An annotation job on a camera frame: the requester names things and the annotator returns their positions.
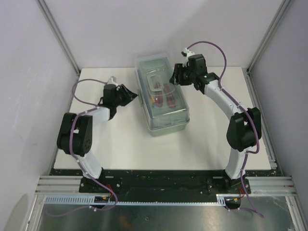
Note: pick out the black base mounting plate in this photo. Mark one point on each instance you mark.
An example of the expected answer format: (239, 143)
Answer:
(166, 186)

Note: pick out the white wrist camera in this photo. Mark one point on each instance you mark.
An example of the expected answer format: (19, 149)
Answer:
(112, 82)
(186, 53)

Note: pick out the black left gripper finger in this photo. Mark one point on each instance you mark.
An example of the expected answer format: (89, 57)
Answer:
(125, 101)
(128, 93)

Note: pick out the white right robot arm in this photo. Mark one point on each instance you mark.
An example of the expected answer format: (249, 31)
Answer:
(244, 129)

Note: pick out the green plastic tool box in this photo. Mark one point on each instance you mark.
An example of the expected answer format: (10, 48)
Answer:
(164, 104)

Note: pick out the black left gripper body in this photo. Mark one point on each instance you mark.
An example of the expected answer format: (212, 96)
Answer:
(121, 96)

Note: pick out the red and black pliers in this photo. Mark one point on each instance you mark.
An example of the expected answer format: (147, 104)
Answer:
(163, 93)

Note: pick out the aluminium frame post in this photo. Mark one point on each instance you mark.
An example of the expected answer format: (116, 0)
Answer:
(58, 34)
(276, 21)

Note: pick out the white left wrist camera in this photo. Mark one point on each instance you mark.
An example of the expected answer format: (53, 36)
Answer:
(112, 82)

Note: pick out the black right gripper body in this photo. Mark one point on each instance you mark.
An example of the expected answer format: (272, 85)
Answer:
(186, 77)

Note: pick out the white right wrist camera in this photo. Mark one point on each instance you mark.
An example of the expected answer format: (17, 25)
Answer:
(186, 53)

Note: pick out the left aluminium frame post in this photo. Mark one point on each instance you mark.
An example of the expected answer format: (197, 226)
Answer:
(58, 34)

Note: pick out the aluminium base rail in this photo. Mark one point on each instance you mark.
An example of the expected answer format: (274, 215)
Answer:
(260, 186)

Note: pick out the right aluminium frame post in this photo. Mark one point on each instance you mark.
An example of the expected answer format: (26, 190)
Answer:
(276, 21)

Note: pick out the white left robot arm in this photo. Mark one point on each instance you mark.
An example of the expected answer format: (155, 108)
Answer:
(76, 130)

